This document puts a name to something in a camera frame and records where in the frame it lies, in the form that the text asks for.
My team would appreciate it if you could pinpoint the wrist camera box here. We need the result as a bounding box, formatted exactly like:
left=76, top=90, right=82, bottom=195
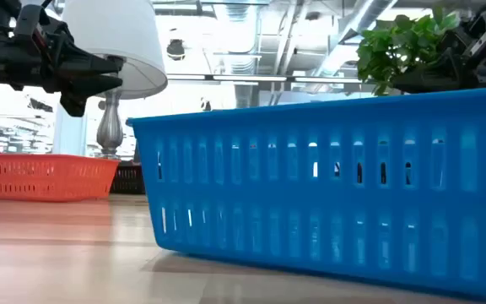
left=13, top=3, right=52, bottom=41
left=468, top=28, right=486, bottom=58

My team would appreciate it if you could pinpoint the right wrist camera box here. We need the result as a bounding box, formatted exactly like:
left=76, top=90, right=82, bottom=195
left=468, top=28, right=486, bottom=58

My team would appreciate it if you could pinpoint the black plastic basket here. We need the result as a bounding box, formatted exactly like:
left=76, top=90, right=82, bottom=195
left=110, top=161, right=146, bottom=196

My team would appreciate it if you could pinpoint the orange plastic basket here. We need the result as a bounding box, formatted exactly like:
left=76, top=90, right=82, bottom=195
left=0, top=152, right=121, bottom=203

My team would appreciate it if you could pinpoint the long ceiling light bar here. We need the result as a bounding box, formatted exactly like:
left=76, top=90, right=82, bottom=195
left=166, top=73, right=362, bottom=84

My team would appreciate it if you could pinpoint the white shade silver table lamp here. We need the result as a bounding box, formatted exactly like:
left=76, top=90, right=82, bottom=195
left=60, top=0, right=169, bottom=161

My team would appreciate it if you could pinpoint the blue plastic basket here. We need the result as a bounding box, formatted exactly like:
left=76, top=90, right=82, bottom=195
left=126, top=85, right=486, bottom=299

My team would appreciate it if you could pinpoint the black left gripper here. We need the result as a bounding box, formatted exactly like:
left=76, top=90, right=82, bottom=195
left=0, top=23, right=125, bottom=118

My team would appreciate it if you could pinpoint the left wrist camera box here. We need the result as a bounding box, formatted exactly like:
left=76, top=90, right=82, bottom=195
left=13, top=3, right=52, bottom=41

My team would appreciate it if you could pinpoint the black round ceiling fixture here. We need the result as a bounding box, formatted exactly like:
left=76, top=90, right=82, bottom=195
left=165, top=38, right=186, bottom=61

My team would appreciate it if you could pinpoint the green plant in black pot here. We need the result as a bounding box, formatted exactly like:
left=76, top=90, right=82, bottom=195
left=355, top=4, right=462, bottom=97

